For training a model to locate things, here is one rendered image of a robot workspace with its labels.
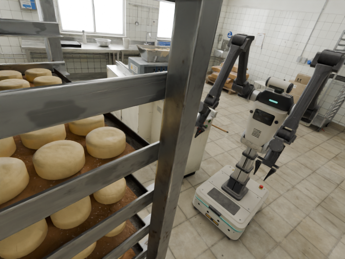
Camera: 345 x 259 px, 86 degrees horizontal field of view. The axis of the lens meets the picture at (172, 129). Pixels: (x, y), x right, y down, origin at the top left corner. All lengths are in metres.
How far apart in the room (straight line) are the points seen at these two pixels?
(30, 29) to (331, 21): 5.39
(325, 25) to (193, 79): 5.42
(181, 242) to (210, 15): 1.81
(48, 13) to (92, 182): 0.45
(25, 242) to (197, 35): 0.28
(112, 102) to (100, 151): 0.09
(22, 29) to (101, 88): 0.42
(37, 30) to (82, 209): 0.42
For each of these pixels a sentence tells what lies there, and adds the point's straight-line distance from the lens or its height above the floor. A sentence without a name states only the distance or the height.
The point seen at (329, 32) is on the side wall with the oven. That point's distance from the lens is 5.53.
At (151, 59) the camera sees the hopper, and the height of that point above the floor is 1.21.
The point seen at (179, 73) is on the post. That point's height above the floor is 1.61.
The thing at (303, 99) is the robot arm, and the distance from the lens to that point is 1.07.
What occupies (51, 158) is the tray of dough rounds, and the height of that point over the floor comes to 1.51.
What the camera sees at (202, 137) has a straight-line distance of 2.02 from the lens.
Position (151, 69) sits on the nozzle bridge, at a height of 1.11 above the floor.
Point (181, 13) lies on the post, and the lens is 0.19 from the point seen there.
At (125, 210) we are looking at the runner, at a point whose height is 1.42.
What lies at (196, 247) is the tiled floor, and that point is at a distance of 1.90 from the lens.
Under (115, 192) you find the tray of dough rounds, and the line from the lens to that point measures 0.31.
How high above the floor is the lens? 1.66
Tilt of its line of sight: 31 degrees down
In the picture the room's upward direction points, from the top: 9 degrees clockwise
